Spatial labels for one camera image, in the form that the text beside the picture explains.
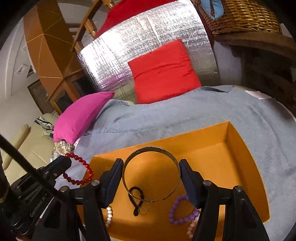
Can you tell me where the red cushion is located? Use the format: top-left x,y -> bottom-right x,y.
128,39 -> 201,104

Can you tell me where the black cable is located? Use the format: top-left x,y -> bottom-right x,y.
0,134 -> 70,204

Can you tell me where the red cloth on railing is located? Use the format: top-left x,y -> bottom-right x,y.
94,0 -> 174,39

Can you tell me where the silver foil panel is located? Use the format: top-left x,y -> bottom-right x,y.
78,1 -> 221,103

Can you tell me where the orange cardboard box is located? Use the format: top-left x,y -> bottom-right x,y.
90,121 -> 270,240

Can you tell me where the grey blanket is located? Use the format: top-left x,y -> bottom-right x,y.
54,84 -> 296,241

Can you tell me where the beige leather sofa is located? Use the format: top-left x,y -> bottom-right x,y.
1,122 -> 55,184

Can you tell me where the patterned fabric bag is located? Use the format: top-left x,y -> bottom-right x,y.
34,113 -> 75,163

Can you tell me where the wooden table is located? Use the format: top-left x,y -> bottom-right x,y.
215,32 -> 295,114

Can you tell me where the red bead bracelet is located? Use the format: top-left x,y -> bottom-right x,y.
62,152 -> 95,186

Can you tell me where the blue cloth in basket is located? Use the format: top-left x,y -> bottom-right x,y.
201,0 -> 224,20

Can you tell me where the wooden cabinet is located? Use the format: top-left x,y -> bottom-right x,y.
23,1 -> 94,114

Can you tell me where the wicker basket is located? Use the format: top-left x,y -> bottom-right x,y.
195,1 -> 280,36

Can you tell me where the wooden stair railing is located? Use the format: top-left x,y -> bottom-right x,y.
71,0 -> 115,54

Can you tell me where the magenta pillow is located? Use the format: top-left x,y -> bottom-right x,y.
55,91 -> 114,144

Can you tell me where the metal cuff bangle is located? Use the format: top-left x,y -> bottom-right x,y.
122,146 -> 181,203

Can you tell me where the white bead bracelet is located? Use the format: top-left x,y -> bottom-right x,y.
105,205 -> 114,229

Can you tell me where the purple bead bracelet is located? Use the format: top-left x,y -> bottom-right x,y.
168,194 -> 201,226

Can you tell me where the black hair tie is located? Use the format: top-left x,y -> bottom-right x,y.
128,186 -> 149,217

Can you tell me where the pale pink bead bracelet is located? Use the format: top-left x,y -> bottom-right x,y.
186,215 -> 200,239

